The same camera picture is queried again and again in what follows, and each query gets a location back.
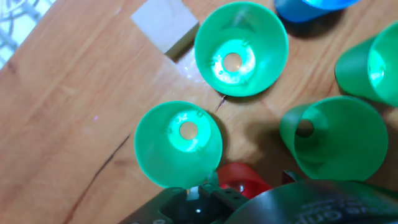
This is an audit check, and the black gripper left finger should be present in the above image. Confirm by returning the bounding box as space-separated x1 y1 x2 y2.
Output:
118 183 249 224

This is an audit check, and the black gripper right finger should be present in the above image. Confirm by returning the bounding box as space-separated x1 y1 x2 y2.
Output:
282 169 304 185

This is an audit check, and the green plastic cup with print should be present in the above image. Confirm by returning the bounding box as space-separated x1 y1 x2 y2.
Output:
193 1 289 98
335 21 398 108
279 95 389 182

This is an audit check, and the red plastic cup with print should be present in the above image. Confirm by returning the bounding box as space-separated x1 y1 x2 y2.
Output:
216 162 272 199

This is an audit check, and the plain green plastic cup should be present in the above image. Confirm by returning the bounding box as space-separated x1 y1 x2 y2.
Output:
134 101 223 189

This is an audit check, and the blue plastic cup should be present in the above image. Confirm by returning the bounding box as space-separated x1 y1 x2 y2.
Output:
274 0 361 24

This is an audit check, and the light wooden block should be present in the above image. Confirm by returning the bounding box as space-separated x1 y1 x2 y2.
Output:
130 0 200 58

